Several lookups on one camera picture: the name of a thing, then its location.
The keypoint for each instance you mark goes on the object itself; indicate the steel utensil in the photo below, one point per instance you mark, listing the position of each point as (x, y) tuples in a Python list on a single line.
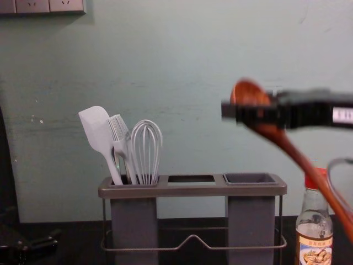
[(117, 163)]

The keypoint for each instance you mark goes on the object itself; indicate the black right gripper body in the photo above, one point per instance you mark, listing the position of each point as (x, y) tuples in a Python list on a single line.
[(311, 113)]

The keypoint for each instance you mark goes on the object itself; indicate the pale grey silicone brush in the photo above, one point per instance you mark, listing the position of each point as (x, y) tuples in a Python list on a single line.
[(119, 135)]

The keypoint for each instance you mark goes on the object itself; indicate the pale grey silicone spatula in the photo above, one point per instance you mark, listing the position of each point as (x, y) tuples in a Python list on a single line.
[(95, 129)]

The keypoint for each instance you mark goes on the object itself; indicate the brown wooden spoon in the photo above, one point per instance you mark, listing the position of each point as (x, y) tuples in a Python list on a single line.
[(303, 163)]

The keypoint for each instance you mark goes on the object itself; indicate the pale grey silicone whisk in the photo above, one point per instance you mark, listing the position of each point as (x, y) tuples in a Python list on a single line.
[(146, 149)]

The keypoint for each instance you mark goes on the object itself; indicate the clear glass bottle red cap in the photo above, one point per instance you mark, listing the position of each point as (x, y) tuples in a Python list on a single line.
[(313, 220)]

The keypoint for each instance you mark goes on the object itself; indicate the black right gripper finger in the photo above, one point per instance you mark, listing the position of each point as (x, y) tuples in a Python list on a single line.
[(276, 98), (248, 114)]

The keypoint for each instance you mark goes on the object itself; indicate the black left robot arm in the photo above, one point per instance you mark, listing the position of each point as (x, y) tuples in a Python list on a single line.
[(7, 171)]

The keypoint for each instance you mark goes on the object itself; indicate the grey metal utensil rack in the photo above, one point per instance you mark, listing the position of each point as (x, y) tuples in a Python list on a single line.
[(193, 190)]

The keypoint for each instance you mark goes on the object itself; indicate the black table cloth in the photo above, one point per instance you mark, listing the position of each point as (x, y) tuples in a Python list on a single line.
[(69, 256)]

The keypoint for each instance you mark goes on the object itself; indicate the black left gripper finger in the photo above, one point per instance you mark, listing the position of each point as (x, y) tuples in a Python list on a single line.
[(41, 241)]

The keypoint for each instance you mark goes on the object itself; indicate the grey plastic utensil cup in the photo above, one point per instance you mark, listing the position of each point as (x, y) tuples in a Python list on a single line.
[(133, 220), (248, 220)]

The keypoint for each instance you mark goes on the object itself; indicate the white wall socket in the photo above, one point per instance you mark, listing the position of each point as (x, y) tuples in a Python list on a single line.
[(66, 5), (32, 5)]

